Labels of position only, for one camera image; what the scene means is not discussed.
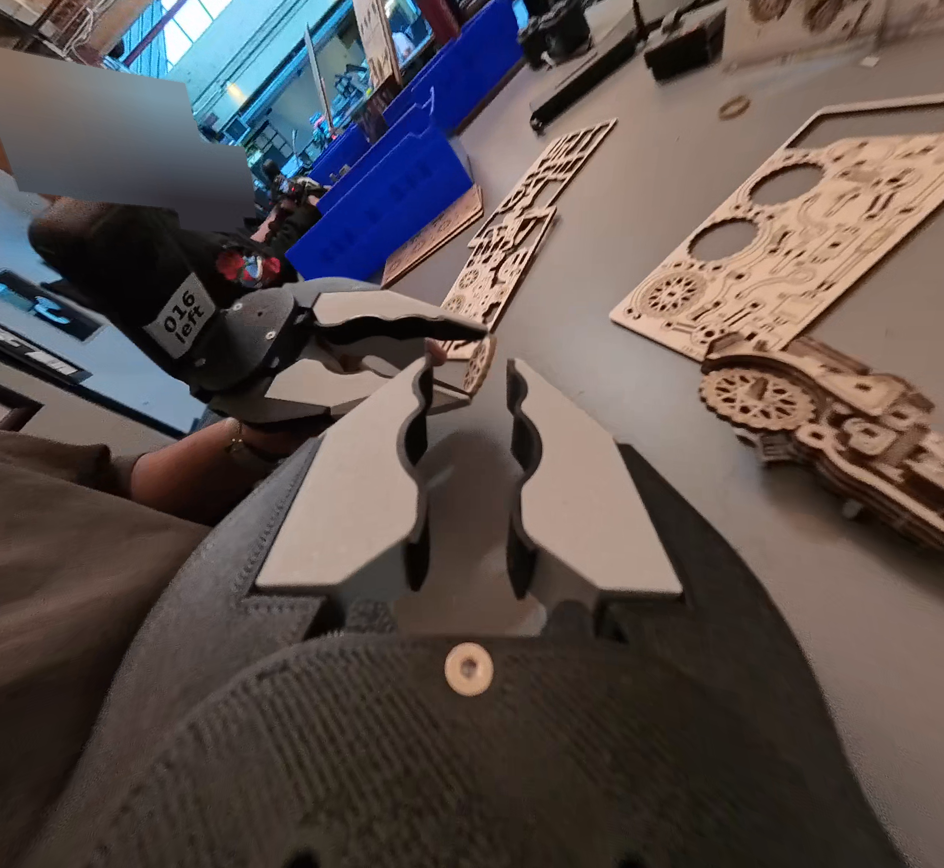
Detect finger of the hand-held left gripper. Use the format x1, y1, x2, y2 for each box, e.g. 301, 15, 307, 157
308, 276, 489, 344
260, 344, 474, 422

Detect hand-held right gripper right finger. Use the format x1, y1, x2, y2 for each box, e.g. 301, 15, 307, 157
505, 357, 684, 611

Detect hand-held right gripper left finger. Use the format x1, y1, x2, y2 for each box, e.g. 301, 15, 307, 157
254, 355, 436, 614

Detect round wooden spoked wheel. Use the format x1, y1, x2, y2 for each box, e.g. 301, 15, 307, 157
461, 335, 497, 397

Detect wooden model car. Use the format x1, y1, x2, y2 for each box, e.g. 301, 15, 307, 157
699, 333, 944, 552

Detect person's left forearm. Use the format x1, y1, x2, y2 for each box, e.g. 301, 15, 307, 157
131, 414, 311, 515

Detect grey desk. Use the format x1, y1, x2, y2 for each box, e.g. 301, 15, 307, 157
387, 0, 944, 847

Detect blue plastic bin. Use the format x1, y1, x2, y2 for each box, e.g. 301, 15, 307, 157
286, 124, 473, 284
313, 90, 451, 216
398, 0, 526, 139

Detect dark wooden puzzle sheet stack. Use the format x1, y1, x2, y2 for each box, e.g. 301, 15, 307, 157
382, 183, 485, 288

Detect wooden puzzle sheet cut out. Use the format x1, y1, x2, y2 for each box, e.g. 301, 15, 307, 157
442, 118, 619, 360

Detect upright wooden board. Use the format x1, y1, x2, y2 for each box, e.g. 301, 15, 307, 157
341, 0, 403, 93

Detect wooden puzzle sheet round holes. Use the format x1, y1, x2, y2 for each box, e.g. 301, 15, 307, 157
611, 92, 944, 363

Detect long black bar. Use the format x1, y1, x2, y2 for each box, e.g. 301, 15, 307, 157
530, 34, 643, 133

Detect black charger device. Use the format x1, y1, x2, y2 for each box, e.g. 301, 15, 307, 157
520, 0, 591, 68

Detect small black box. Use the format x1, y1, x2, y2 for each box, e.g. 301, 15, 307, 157
644, 5, 727, 81

